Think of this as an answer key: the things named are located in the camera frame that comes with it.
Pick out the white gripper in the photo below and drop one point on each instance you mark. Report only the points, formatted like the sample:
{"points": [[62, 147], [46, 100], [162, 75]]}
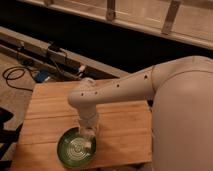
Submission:
{"points": [[89, 121]]}

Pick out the white plastic bottle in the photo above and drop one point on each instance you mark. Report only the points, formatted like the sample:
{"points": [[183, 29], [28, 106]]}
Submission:
{"points": [[89, 135]]}

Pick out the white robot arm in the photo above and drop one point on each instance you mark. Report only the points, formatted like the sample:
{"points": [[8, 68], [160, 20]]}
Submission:
{"points": [[182, 114]]}

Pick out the green ceramic bowl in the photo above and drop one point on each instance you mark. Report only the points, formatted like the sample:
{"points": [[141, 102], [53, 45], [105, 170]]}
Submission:
{"points": [[75, 151]]}

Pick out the blue box on floor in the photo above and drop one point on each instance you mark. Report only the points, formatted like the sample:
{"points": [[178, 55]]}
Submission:
{"points": [[41, 76]]}

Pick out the dark object at left edge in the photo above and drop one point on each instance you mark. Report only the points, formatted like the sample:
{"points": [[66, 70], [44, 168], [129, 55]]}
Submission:
{"points": [[7, 137]]}

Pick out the black power adapter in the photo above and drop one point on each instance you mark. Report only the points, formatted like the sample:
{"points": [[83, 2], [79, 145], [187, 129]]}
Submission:
{"points": [[53, 47]]}

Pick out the long wooden rail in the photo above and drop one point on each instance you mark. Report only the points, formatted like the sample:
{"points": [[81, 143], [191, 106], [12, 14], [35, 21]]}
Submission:
{"points": [[72, 60]]}

